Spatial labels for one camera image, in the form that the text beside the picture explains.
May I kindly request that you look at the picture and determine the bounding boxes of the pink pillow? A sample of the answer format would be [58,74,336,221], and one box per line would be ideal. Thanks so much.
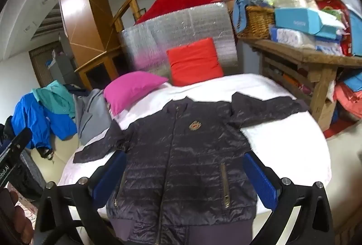
[103,71,169,117]

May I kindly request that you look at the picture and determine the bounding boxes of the silver foil mat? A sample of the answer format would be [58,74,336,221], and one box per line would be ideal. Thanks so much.
[119,1,238,80]

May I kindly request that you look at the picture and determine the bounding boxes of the white blue patterned packet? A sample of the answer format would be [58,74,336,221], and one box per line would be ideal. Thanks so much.
[270,26,317,50]

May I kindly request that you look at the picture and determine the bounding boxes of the orange cloth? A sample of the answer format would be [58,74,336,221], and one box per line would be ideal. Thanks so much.
[334,82,362,121]

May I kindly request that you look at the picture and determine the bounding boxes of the blue jacket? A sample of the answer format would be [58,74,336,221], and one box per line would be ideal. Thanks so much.
[11,92,77,151]

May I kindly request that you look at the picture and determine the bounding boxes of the beige sofa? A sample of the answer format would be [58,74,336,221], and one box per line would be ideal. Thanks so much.
[30,136,85,186]

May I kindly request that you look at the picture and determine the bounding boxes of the teal garment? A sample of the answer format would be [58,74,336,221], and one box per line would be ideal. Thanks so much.
[32,80,76,119]

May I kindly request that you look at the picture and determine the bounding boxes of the blue cardboard box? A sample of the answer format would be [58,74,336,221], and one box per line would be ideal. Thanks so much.
[274,7,344,39]

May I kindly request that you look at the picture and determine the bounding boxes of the black quilted garment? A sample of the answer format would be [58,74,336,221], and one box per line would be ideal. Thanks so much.
[0,116,47,202]

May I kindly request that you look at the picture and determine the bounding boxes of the wooden cabinet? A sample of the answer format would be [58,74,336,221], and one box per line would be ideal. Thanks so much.
[58,0,122,90]

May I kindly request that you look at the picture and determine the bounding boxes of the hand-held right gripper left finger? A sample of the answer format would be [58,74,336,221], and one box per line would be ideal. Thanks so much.
[34,150,127,245]

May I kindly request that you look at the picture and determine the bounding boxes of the dark navy garment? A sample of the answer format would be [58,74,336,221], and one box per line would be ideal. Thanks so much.
[64,83,91,97]

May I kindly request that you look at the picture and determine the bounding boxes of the red pillow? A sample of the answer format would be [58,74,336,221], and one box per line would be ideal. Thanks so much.
[166,38,224,87]

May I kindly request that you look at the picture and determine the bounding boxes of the dark puffer jacket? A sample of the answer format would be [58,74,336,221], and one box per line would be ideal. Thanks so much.
[73,92,310,245]

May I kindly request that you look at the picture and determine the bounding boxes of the person's left hand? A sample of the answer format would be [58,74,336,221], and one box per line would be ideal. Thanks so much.
[0,188,35,245]

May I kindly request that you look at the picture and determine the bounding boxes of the wicker basket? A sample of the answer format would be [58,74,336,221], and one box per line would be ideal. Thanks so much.
[230,6,276,40]

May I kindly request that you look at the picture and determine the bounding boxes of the wooden table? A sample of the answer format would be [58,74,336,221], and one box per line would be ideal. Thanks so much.
[240,36,362,132]

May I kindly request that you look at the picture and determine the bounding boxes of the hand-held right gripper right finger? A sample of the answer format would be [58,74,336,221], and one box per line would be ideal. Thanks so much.
[243,151,336,245]

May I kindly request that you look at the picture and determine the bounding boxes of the grey garment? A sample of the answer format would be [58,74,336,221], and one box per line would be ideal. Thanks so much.
[72,89,112,146]

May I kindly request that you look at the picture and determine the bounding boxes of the light blue cloth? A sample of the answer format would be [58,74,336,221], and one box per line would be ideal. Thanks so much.
[234,0,256,33]

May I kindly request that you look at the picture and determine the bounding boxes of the white blanket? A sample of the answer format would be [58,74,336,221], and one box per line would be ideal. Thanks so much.
[58,73,332,223]

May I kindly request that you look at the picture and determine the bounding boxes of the red patterned bag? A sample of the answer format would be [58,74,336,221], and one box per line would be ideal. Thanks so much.
[311,0,355,57]

